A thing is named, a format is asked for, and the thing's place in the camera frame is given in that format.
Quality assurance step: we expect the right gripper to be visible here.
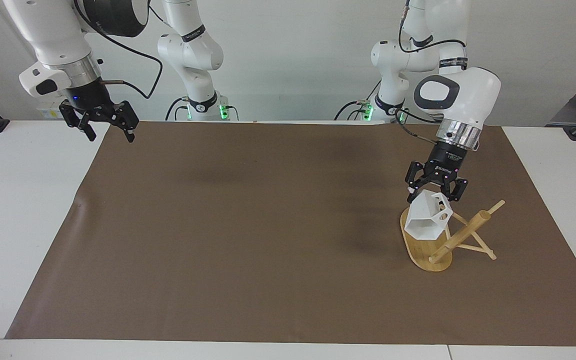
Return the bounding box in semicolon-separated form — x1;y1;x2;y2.
59;78;140;144

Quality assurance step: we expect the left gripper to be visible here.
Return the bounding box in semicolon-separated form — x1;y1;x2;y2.
405;141;469;204

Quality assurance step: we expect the white angular cup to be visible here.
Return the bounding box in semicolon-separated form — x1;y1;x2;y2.
404;188;454;242

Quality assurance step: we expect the bamboo cup rack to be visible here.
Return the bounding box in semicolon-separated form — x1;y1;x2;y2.
399;199;507;273

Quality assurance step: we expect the black cable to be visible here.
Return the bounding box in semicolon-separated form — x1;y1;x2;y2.
72;0;164;100
165;97;190;122
394;108;440;147
334;80;384;121

